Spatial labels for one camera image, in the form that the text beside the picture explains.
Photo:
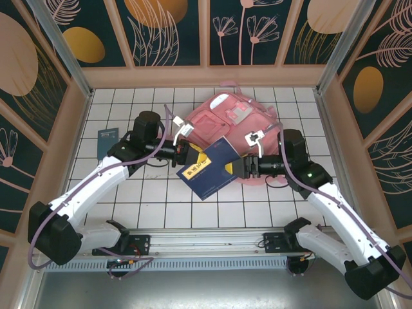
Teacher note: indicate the navy notebook with yellow strip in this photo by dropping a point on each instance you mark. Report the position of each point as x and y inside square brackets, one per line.
[212, 170]

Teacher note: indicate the pink backpack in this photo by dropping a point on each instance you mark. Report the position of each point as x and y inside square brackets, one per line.
[212, 122]

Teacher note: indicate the teal booklet with gold print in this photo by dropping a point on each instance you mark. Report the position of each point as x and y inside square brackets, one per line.
[107, 143]

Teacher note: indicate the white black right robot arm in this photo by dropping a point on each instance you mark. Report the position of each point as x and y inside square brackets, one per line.
[338, 212]

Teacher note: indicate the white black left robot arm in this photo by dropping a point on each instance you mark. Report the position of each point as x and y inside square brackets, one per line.
[96, 180]

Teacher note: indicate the grey metal sheet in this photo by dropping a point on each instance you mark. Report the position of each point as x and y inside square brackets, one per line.
[206, 289]

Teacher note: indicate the aluminium side rail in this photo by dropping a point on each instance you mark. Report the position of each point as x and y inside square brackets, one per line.
[333, 141]

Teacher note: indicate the long aluminium base rail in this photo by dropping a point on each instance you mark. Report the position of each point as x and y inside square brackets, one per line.
[206, 239]

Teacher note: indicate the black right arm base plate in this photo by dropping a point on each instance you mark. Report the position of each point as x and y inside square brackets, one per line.
[272, 244]

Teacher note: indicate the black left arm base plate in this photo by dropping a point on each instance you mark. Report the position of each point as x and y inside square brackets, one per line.
[141, 243]

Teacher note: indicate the aluminium corner post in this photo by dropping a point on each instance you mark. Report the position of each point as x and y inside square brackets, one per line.
[345, 45]
[60, 45]

